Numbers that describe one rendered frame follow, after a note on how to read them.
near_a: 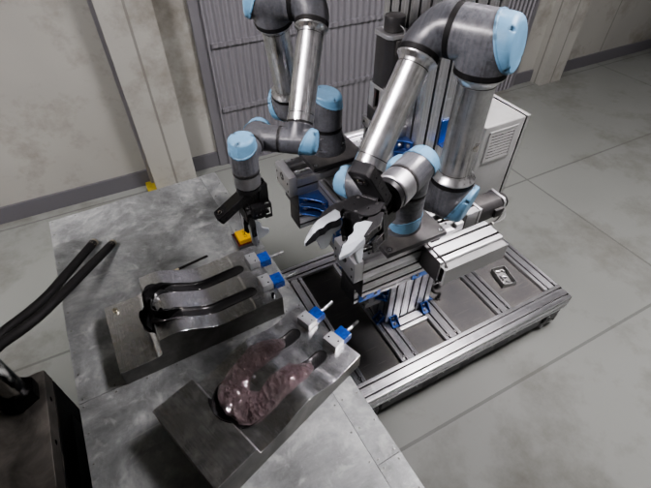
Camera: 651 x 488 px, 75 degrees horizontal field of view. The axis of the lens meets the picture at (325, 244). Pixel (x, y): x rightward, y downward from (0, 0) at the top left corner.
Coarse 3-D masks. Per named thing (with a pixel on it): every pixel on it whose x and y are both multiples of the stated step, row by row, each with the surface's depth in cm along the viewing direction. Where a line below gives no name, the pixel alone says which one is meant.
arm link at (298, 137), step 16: (304, 0) 114; (320, 0) 114; (304, 16) 114; (320, 16) 115; (304, 32) 115; (320, 32) 116; (304, 48) 116; (320, 48) 117; (304, 64) 116; (320, 64) 119; (304, 80) 116; (304, 96) 116; (288, 112) 119; (304, 112) 117; (288, 128) 118; (304, 128) 117; (288, 144) 118; (304, 144) 117
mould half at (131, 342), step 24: (216, 264) 144; (240, 264) 143; (216, 288) 137; (240, 288) 136; (120, 312) 133; (240, 312) 130; (264, 312) 134; (120, 336) 127; (144, 336) 127; (168, 336) 118; (192, 336) 123; (216, 336) 129; (120, 360) 121; (144, 360) 121; (168, 360) 125
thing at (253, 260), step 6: (264, 252) 146; (282, 252) 147; (246, 258) 142; (252, 258) 142; (258, 258) 142; (264, 258) 144; (270, 258) 145; (252, 264) 140; (258, 264) 142; (264, 264) 144
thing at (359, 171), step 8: (352, 168) 71; (360, 168) 70; (368, 168) 70; (376, 168) 71; (352, 176) 72; (360, 176) 71; (368, 176) 70; (376, 176) 71; (360, 184) 73; (368, 184) 72; (376, 184) 72; (384, 184) 74; (360, 192) 78; (368, 192) 76; (376, 192) 74; (384, 192) 75; (384, 200) 77
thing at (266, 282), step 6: (258, 276) 136; (264, 276) 136; (270, 276) 138; (276, 276) 138; (288, 276) 139; (258, 282) 137; (264, 282) 134; (270, 282) 134; (276, 282) 136; (282, 282) 137; (264, 288) 134; (270, 288) 135
